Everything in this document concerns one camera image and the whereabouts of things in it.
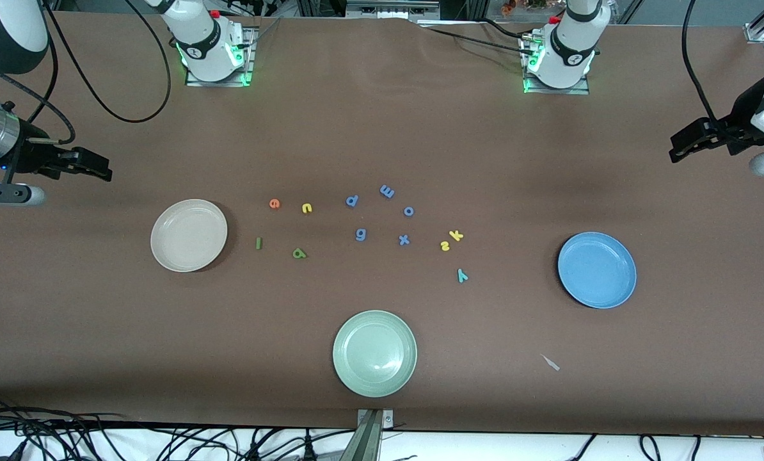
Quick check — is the beige round plate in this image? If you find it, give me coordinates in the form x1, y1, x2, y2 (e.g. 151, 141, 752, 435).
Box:
150, 199, 228, 273

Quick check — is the grey metal box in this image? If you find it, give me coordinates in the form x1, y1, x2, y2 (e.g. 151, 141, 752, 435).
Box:
346, 0, 441, 20

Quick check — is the black right arm cable loop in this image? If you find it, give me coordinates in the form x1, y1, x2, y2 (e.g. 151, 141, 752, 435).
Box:
40, 0, 173, 124

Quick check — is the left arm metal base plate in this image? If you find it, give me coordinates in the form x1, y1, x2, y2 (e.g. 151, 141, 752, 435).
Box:
521, 32, 591, 96

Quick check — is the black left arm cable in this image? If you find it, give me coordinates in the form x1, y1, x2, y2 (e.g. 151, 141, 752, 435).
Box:
680, 0, 722, 127

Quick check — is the black cable on tabletop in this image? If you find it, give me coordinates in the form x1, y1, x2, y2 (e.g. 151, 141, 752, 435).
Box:
417, 18, 531, 56

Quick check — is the thin black right gripper cable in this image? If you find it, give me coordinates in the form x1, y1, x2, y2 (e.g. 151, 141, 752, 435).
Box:
0, 51, 77, 145

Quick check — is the blue round plate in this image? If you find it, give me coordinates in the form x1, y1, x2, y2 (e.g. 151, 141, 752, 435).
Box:
557, 232, 637, 310

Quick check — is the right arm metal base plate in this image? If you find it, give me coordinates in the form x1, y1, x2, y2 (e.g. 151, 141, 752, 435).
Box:
186, 26, 255, 88

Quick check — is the aluminium profile post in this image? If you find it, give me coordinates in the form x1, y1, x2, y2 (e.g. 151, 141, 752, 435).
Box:
340, 408, 395, 461

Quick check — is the thick black floor cable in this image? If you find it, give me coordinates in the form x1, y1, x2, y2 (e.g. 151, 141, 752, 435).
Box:
0, 406, 128, 430

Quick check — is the pale green round plate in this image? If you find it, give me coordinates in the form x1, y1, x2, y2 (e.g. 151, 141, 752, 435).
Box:
332, 310, 418, 398

